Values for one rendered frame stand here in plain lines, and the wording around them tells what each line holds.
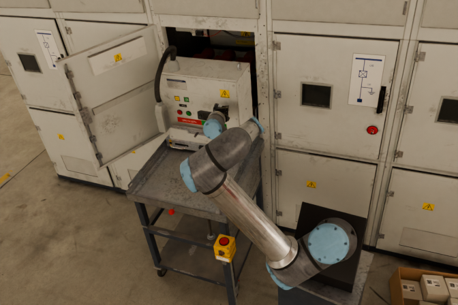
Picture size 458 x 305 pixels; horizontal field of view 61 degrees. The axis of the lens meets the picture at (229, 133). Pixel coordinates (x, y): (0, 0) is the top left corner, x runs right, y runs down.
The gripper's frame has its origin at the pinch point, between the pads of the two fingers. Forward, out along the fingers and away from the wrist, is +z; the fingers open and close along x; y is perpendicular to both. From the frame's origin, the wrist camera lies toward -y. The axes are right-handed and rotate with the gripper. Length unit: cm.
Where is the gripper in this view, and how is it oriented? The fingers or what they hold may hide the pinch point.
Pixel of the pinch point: (218, 107)
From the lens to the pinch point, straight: 219.6
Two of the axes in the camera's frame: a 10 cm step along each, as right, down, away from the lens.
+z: 1.2, -3.7, 9.2
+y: 9.9, -0.1, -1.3
